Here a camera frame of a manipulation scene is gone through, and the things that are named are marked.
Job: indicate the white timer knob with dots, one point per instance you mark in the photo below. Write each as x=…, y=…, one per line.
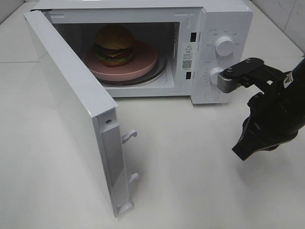
x=214, y=74

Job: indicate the white upper power knob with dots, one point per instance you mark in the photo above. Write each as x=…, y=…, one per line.
x=224, y=45

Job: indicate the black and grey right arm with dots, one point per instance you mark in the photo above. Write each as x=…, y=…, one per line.
x=277, y=112

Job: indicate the round door release button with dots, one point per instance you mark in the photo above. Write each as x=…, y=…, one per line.
x=212, y=95

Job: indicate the white microwave door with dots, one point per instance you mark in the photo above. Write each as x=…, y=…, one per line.
x=88, y=111

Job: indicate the glass microwave turntable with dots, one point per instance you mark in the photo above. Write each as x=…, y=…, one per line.
x=156, y=71

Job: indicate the white microwave oven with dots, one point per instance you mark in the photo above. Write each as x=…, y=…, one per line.
x=165, y=25

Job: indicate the burger with lettuce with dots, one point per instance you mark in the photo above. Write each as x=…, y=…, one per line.
x=114, y=45

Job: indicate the pink round plate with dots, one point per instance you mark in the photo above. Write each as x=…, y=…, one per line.
x=143, y=60

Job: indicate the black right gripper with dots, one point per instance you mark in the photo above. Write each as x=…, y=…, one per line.
x=277, y=112

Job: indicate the white warning label sticker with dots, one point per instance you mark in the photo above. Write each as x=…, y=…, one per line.
x=188, y=56

